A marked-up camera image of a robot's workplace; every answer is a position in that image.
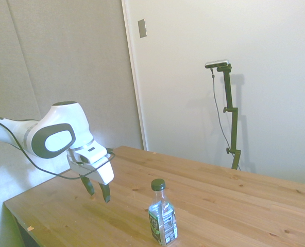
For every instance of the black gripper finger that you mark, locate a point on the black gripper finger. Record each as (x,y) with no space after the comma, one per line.
(88,185)
(104,193)

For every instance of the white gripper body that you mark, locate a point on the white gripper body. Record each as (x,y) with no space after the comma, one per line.
(101,172)

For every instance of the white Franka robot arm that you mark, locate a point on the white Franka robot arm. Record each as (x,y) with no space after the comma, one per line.
(62,121)

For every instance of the clear bottle with green cap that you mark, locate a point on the clear bottle with green cap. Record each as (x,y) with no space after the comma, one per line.
(163,216)

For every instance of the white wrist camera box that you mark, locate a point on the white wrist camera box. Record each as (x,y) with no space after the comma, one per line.
(90,154)

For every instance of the black articulated camera stand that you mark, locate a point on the black articulated camera stand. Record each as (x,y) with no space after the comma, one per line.
(231,115)

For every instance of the grey wall switch plate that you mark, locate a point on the grey wall switch plate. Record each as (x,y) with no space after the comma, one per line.
(142,28)

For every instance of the silver camera on stand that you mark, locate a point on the silver camera on stand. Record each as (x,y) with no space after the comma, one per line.
(217,64)

